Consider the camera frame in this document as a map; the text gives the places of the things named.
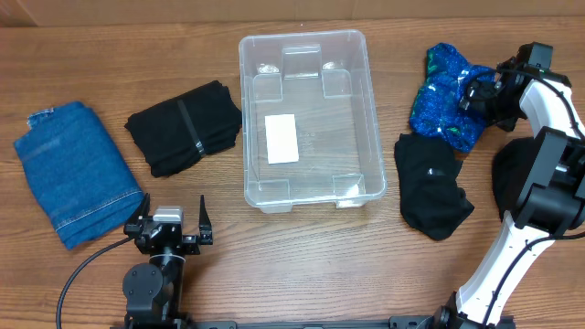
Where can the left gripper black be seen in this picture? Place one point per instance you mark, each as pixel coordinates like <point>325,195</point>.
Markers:
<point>193,244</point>

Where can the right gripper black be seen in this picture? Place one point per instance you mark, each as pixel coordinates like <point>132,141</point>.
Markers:
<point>471,101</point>

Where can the shiny blue sequin cloth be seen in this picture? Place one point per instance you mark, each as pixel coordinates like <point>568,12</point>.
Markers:
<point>435,110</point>

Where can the black cloth bundle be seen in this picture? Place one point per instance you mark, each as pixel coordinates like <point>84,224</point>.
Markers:
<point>430,199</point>
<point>507,164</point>

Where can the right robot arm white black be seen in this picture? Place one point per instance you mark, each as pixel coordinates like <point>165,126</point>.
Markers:
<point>544,198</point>

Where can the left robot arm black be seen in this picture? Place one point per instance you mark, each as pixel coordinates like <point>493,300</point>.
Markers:
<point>153,290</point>

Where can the folded black cloth with band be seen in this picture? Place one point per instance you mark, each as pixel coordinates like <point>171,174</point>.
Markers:
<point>175,134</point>

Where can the folded blue denim cloth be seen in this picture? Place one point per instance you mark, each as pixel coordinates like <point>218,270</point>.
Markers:
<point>76,173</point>

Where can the white paper label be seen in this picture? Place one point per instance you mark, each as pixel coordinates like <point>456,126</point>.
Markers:
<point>281,139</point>

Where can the clear plastic storage bin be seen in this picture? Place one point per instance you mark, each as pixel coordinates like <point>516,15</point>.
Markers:
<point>324,80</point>

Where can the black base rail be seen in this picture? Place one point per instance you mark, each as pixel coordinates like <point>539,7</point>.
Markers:
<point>394,322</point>

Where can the cardboard wall panel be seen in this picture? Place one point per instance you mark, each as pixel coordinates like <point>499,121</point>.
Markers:
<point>74,13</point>

